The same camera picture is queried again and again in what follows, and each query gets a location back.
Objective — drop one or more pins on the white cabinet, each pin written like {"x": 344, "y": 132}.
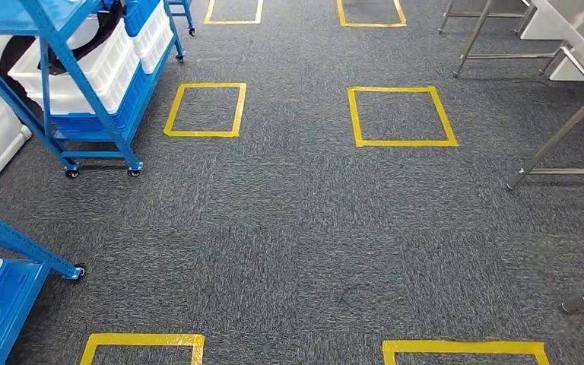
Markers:
{"x": 539, "y": 27}

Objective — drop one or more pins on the blue plastic crate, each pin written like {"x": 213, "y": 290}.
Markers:
{"x": 131, "y": 106}
{"x": 136, "y": 15}

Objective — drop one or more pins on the yellow floor tape square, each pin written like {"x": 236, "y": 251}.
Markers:
{"x": 171, "y": 113}
{"x": 372, "y": 24}
{"x": 463, "y": 347}
{"x": 141, "y": 340}
{"x": 355, "y": 116}
{"x": 231, "y": 22}

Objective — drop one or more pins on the blue metal shelf rack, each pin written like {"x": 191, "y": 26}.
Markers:
{"x": 15, "y": 241}

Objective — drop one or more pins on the blue wheeled metal rack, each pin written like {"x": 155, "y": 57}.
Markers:
{"x": 187, "y": 12}
{"x": 95, "y": 108}

